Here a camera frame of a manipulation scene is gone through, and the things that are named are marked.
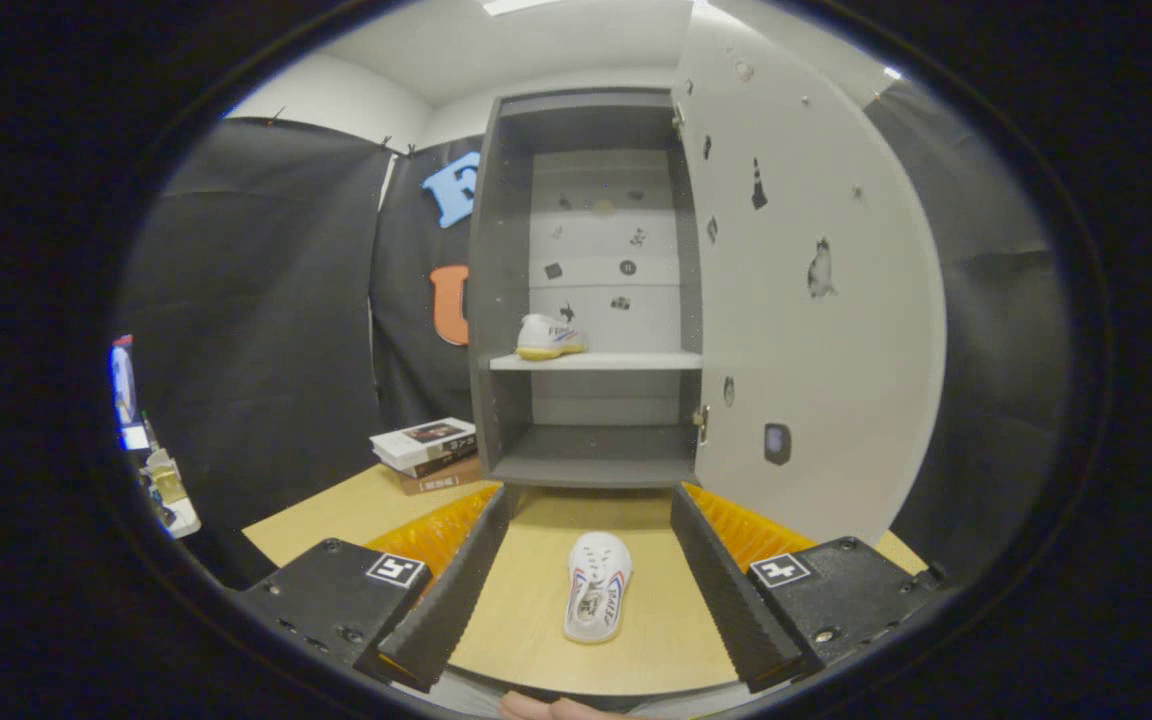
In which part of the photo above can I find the black backdrop cloth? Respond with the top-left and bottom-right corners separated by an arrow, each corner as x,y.
121,80 -> 1072,591

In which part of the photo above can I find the brown book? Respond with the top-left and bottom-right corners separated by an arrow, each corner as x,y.
398,458 -> 485,496

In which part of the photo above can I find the white shoe cabinet door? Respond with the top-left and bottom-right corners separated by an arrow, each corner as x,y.
671,0 -> 947,546

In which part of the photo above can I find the white canvas shoe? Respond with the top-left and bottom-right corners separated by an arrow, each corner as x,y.
516,313 -> 589,361
563,531 -> 634,644

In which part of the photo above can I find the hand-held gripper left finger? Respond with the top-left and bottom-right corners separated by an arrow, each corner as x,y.
236,485 -> 515,693

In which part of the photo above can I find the grey shoe cabinet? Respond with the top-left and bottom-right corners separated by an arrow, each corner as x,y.
466,88 -> 707,491

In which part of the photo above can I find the yellowish small box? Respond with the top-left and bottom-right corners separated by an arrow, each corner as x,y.
141,450 -> 202,541

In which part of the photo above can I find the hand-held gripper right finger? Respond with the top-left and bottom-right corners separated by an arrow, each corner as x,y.
669,483 -> 945,693

